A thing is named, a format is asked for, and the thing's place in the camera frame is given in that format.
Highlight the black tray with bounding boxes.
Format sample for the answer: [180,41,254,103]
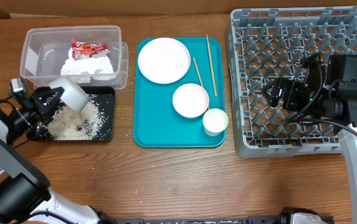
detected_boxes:
[27,86,115,141]

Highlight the clear plastic bin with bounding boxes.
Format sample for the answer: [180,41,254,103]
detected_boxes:
[20,26,122,80]

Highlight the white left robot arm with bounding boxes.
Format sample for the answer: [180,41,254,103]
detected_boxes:
[0,87,116,223]

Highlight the small grey rice bowl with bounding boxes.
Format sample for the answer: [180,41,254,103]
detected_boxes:
[49,77,88,111]

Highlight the wooden chopstick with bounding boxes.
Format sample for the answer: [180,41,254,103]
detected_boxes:
[206,34,217,97]
[193,57,210,110]

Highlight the red snack wrapper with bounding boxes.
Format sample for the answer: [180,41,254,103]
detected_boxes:
[72,41,110,59]

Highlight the teal serving tray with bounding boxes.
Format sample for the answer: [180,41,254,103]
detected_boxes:
[133,37,226,148]

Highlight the white paper cup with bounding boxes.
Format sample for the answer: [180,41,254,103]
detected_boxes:
[202,108,229,136]

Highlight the large white plate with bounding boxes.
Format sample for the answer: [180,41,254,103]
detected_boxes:
[137,37,191,84]

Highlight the white napkin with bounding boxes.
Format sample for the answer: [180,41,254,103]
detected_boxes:
[60,48,116,83]

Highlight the wooden chopstick right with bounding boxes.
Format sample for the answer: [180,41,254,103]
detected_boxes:
[206,34,217,97]

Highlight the white bowl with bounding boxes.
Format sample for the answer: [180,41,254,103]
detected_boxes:
[172,83,210,118]

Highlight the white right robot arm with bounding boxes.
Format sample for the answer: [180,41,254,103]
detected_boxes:
[262,54,357,223]

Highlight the pile of rice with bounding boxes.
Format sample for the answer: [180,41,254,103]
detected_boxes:
[35,94,110,141]

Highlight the wooden chopstick left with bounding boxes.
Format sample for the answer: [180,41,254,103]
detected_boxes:
[193,57,210,110]

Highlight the grey dishwasher rack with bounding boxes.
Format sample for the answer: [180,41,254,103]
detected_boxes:
[225,5,357,159]

